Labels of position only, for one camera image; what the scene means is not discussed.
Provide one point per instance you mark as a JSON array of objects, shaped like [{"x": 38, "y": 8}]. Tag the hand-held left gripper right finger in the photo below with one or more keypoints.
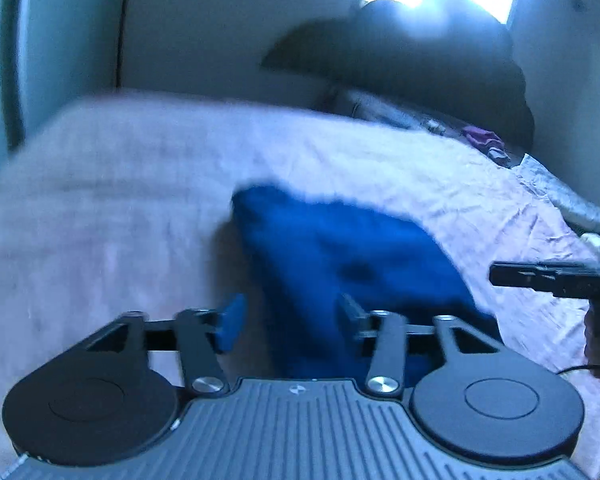
[{"x": 351, "y": 316}]

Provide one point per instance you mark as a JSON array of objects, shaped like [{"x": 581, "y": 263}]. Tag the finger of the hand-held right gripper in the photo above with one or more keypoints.
[{"x": 540, "y": 276}]

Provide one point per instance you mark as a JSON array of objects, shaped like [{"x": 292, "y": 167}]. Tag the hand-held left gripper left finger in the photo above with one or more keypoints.
[{"x": 232, "y": 322}]

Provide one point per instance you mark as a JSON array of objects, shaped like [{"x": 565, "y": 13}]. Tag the blue knit sweater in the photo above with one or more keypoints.
[{"x": 330, "y": 250}]

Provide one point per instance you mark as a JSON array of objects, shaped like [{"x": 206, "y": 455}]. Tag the grey crumpled blanket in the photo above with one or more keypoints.
[{"x": 560, "y": 190}]

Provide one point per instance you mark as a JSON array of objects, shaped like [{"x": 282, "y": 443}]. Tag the purple cloth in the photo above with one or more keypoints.
[{"x": 480, "y": 136}]

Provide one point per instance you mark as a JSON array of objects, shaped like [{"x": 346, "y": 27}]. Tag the bed with pink sheet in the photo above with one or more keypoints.
[{"x": 105, "y": 210}]

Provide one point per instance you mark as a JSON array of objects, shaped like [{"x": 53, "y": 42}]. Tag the grey patterned pillow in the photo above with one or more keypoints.
[{"x": 380, "y": 107}]

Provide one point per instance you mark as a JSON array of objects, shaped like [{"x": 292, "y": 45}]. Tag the sliding glass wardrobe door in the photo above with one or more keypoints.
[{"x": 55, "y": 20}]

